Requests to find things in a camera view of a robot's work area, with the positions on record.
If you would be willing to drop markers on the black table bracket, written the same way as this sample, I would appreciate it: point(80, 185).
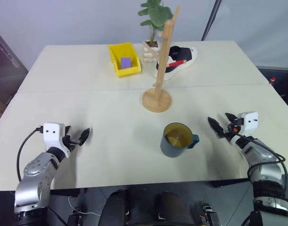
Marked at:
point(224, 183)
point(68, 191)

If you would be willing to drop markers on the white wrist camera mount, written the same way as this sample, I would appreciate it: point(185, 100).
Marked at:
point(53, 135)
point(250, 121)

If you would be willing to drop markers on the purple block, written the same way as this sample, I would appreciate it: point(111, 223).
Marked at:
point(125, 62)

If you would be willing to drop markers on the red marker pen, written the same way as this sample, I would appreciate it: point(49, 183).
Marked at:
point(178, 63)

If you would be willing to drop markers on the white and black sneaker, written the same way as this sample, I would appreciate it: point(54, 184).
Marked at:
point(181, 55)

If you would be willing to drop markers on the white ribbed plant pot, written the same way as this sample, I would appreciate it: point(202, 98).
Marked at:
point(148, 55)

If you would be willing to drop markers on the dark rounded shape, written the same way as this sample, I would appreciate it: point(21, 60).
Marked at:
point(173, 209)
point(117, 207)

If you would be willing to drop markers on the yellow plastic bin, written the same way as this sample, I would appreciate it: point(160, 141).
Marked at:
point(115, 57)

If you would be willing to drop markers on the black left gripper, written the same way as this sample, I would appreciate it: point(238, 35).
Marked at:
point(72, 142)

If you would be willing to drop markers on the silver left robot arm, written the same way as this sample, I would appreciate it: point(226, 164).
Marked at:
point(32, 179)

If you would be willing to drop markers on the dark blue mug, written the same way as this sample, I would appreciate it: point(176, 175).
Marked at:
point(173, 147)

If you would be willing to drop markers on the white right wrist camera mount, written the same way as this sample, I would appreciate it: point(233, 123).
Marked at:
point(250, 121)

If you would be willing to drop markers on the black tripod pole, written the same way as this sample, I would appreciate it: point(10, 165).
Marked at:
point(211, 18)

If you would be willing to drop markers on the wooden mug tree stand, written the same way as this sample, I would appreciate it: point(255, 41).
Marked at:
point(158, 99)

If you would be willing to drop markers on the green leafy plant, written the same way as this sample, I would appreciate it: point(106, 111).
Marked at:
point(158, 14)

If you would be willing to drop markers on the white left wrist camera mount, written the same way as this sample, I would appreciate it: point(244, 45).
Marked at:
point(53, 135)

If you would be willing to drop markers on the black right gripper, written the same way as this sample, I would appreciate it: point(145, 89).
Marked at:
point(232, 129)

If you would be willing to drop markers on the red emergency button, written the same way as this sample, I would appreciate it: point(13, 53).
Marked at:
point(273, 79)

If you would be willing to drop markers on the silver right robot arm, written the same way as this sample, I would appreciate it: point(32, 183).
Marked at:
point(267, 169)

